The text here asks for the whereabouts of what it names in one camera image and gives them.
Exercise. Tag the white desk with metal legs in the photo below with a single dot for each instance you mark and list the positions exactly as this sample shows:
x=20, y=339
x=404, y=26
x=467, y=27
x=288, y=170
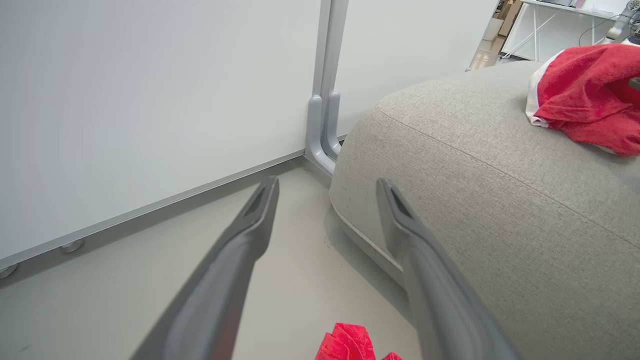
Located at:
x=555, y=25

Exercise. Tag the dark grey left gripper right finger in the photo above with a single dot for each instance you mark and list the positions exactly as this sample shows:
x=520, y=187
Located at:
x=440, y=295

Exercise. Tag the grey partition corner post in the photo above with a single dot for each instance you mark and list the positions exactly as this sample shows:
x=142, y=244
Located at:
x=325, y=100

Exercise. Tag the white waste bin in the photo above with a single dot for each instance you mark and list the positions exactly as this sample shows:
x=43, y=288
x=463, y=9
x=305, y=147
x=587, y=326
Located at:
x=492, y=28

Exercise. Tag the red crumpled clothing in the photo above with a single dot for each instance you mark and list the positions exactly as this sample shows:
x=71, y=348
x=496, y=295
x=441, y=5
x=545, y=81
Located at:
x=350, y=345

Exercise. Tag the red and white garment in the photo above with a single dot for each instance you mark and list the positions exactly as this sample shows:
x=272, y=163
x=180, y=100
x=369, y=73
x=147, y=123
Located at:
x=585, y=95

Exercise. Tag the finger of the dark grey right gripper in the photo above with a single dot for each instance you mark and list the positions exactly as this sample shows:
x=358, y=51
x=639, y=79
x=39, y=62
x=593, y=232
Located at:
x=635, y=83

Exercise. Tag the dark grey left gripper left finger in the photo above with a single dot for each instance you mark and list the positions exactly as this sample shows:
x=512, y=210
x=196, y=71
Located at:
x=220, y=280

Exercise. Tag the round partition foot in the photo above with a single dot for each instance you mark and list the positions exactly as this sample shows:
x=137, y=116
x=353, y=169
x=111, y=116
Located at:
x=72, y=245
x=7, y=270

